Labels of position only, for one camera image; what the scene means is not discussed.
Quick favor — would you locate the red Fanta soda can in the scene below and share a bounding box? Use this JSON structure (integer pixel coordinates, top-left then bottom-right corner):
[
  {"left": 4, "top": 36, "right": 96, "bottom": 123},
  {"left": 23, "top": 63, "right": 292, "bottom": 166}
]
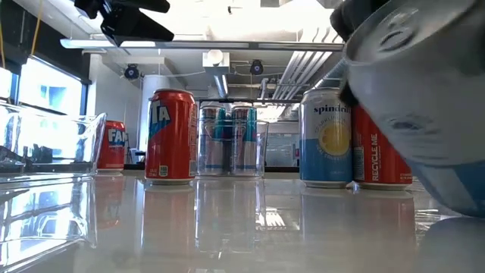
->
[
  {"left": 351, "top": 104, "right": 414, "bottom": 190},
  {"left": 97, "top": 120, "right": 127, "bottom": 171},
  {"left": 145, "top": 88, "right": 199, "bottom": 186}
]

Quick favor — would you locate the bright window pane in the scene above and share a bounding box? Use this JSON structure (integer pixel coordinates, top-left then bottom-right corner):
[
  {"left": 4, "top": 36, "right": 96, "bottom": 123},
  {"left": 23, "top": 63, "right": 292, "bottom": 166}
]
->
[
  {"left": 17, "top": 56, "right": 89, "bottom": 117},
  {"left": 0, "top": 66, "right": 18, "bottom": 103}
]

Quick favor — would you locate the white blue Spindrift can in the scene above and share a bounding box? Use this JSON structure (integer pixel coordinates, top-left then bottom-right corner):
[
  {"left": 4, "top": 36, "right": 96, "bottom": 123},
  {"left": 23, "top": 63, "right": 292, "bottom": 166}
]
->
[
  {"left": 343, "top": 0, "right": 485, "bottom": 219},
  {"left": 299, "top": 86, "right": 353, "bottom": 190}
]

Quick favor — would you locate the white overhead camera housing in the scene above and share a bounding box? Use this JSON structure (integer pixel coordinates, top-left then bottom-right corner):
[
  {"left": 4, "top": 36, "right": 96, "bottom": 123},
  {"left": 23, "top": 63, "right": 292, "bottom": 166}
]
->
[{"left": 202, "top": 49, "right": 231, "bottom": 77}]

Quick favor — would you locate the slim silver blue energy can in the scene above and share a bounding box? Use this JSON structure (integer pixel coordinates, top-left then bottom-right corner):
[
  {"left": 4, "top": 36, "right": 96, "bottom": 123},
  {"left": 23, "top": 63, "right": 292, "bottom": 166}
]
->
[
  {"left": 230, "top": 104, "right": 258, "bottom": 176},
  {"left": 197, "top": 105, "right": 228, "bottom": 176}
]

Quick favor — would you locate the clear plastic bin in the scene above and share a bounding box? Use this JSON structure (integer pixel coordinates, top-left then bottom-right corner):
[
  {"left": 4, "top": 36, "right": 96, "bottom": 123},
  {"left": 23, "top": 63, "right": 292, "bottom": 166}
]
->
[
  {"left": 0, "top": 100, "right": 108, "bottom": 179},
  {"left": 195, "top": 119, "right": 269, "bottom": 178}
]

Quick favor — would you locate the grey overhead frame bar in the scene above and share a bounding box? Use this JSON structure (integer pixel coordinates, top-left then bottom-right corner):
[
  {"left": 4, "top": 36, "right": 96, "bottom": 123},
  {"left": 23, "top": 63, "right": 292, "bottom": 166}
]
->
[{"left": 59, "top": 37, "right": 345, "bottom": 53}]

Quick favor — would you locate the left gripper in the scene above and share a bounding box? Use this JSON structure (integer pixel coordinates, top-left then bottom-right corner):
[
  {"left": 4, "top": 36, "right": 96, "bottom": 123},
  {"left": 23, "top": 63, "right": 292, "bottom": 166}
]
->
[{"left": 74, "top": 0, "right": 175, "bottom": 47}]

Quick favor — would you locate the white ceiling pipe rack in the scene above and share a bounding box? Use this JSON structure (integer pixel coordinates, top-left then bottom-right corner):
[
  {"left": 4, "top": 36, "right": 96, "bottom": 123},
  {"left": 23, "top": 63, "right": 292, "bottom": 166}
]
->
[{"left": 271, "top": 26, "right": 344, "bottom": 100}]

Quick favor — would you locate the silver spiral ventilation duct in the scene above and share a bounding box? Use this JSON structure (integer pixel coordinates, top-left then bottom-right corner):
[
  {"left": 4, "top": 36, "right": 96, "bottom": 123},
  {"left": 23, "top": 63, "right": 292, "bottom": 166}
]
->
[{"left": 314, "top": 56, "right": 348, "bottom": 90}]

